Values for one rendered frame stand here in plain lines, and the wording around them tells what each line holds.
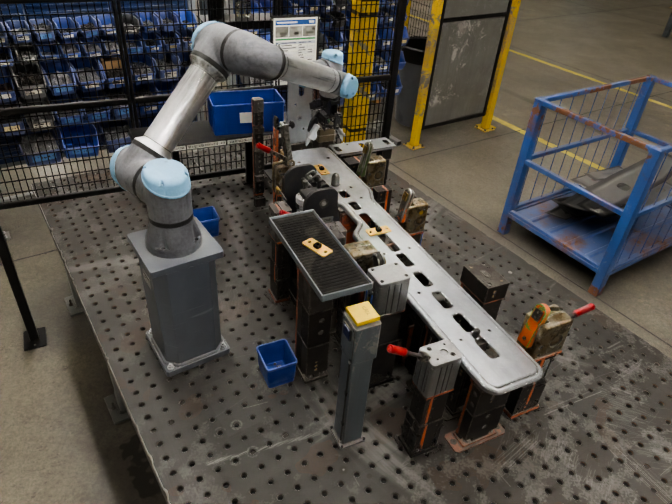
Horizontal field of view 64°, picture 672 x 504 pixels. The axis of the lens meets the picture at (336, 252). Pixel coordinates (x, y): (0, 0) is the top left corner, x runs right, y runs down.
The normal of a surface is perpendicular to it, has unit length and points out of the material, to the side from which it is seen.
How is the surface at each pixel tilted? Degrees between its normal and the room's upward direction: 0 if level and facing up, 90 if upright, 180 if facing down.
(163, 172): 7
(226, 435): 0
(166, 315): 90
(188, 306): 90
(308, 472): 0
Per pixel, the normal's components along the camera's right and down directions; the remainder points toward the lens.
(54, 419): 0.07, -0.81
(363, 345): 0.43, 0.55
